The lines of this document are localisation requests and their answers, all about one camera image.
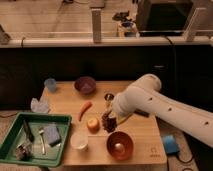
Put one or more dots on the orange fruit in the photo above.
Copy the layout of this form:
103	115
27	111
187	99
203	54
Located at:
93	125

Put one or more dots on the red bowl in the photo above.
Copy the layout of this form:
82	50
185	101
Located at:
120	145

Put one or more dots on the green plastic tray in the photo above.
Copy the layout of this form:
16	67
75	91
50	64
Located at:
16	136

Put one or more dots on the blue plastic cup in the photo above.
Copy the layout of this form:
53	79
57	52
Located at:
50	84

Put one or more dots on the white vertical post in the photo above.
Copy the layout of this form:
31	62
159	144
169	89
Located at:
96	24

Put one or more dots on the blue box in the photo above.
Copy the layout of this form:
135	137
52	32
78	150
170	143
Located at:
170	144

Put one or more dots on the blue sponge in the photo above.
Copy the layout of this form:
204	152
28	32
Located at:
52	135

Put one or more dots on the white cup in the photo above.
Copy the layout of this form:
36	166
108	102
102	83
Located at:
79	141

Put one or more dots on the purple bowl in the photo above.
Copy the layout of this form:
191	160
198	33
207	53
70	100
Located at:
85	85

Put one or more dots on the orange carrot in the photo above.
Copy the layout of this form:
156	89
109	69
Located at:
83	109

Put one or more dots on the wooden cutting board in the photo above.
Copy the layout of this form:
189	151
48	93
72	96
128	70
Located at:
144	131

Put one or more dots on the small metal cup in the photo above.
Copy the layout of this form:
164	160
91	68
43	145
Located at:
108	98

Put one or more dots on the black handled brush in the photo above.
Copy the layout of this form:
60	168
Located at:
122	119

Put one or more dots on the black monitor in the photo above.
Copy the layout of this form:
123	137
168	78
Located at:
162	15

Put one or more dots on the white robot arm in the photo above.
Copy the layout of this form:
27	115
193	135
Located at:
144	94

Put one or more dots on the dark purple grape bunch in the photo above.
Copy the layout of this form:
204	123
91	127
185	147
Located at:
109	124

